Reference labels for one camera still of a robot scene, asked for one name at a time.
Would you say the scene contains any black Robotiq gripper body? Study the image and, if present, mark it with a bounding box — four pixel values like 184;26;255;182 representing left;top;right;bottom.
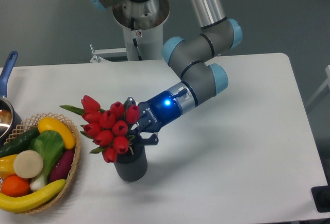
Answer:
134;91;182;133

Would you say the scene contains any red tulip bouquet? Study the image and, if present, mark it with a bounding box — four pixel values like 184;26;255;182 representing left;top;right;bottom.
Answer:
60;95;140;163

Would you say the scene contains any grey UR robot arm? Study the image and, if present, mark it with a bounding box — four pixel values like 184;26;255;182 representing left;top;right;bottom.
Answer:
90;0;242;146

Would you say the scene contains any dark grey ribbed vase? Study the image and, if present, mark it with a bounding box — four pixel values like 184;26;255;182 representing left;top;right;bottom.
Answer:
114;135;147;182

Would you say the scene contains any green bok choy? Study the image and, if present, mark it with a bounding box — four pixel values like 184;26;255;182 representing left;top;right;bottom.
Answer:
28;130;64;192

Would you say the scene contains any purple sweet potato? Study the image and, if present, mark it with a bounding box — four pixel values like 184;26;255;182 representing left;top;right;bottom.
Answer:
49;150;74;182

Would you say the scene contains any green cucumber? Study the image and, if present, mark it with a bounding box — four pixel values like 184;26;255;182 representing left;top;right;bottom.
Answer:
1;127;40;158

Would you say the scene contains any beige round disc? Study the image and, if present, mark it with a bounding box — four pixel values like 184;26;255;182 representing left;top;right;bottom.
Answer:
13;150;43;179

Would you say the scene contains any woven wicker basket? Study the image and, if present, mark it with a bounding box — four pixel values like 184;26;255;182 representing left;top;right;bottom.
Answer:
5;113;81;214

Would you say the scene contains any yellow bell pepper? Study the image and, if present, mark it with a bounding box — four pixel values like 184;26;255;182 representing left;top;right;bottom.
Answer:
0;154;18;179

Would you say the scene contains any orange fruit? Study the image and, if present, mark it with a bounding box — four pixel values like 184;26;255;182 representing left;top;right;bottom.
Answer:
1;175;30;197

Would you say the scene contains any yellow banana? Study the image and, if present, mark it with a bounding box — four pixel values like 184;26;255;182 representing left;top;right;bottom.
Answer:
1;179;66;213

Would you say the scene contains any black device at table edge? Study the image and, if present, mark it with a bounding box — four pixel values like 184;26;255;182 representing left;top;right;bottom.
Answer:
311;185;329;213

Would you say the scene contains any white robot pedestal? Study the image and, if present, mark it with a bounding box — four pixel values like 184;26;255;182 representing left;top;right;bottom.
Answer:
89;0;171;63

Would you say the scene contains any blue handled saucepan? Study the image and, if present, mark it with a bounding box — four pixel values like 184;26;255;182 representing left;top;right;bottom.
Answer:
1;51;21;147

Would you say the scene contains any white frame at right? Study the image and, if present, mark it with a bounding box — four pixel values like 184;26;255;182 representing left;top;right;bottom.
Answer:
306;65;329;109

